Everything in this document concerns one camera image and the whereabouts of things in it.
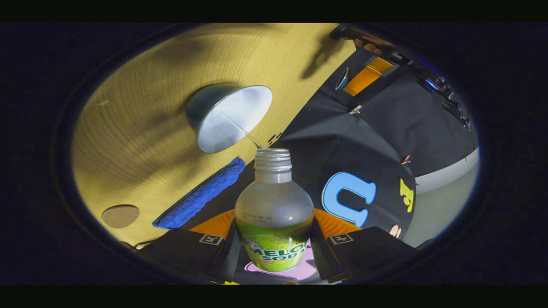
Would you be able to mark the black backdrop cloth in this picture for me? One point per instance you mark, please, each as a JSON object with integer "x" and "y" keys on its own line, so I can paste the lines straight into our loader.
{"x": 385, "y": 128}

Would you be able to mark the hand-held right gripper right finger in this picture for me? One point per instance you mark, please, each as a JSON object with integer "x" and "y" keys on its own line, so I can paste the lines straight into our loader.
{"x": 319, "y": 256}

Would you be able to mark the teal teacup lid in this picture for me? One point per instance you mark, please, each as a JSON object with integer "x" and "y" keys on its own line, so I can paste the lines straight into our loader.
{"x": 342, "y": 79}

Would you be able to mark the blue towel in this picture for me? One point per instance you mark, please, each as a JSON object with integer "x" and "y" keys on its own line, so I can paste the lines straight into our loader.
{"x": 201, "y": 196}

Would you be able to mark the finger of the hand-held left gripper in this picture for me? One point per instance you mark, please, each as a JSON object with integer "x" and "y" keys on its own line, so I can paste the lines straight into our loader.
{"x": 368, "y": 75}

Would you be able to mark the white teal teacup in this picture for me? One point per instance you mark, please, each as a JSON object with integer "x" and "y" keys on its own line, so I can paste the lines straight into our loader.
{"x": 231, "y": 119}

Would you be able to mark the silver green label water bottle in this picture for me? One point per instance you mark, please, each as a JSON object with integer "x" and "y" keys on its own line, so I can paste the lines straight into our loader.
{"x": 274, "y": 209}

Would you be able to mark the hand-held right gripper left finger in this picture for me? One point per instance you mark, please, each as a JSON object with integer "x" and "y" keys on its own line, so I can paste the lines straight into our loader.
{"x": 231, "y": 256}

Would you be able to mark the round cork coaster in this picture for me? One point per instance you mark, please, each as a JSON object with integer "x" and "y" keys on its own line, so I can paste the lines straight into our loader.
{"x": 120, "y": 216}

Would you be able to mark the silver metal clip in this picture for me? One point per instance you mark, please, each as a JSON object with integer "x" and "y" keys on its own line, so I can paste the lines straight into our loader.
{"x": 355, "y": 110}

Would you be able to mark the copper clip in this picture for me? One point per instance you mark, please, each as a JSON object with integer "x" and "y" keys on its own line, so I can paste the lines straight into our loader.
{"x": 405, "y": 160}

